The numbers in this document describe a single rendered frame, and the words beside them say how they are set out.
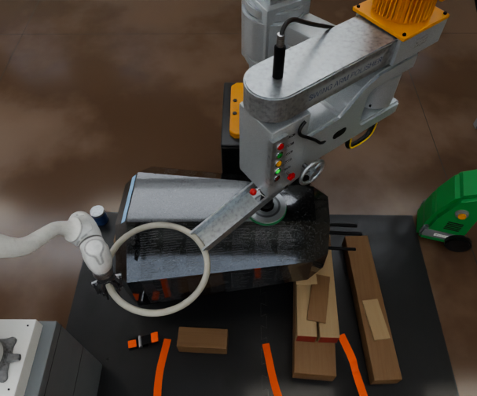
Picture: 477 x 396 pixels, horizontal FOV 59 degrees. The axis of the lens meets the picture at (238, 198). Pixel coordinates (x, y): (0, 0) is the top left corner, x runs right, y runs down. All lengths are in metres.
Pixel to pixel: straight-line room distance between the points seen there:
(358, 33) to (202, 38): 3.10
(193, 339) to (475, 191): 1.95
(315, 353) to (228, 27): 3.52
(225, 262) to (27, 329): 0.97
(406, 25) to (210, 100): 2.45
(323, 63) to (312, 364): 1.70
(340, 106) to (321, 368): 1.50
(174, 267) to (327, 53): 1.32
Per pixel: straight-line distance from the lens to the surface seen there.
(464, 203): 3.02
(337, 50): 1.79
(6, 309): 3.28
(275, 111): 1.58
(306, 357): 2.68
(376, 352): 2.80
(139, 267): 2.36
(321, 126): 1.90
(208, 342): 2.69
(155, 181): 2.43
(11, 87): 4.74
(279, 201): 2.28
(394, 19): 1.95
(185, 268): 2.32
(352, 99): 1.96
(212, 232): 2.10
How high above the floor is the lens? 2.72
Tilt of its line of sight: 55 degrees down
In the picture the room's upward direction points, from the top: straight up
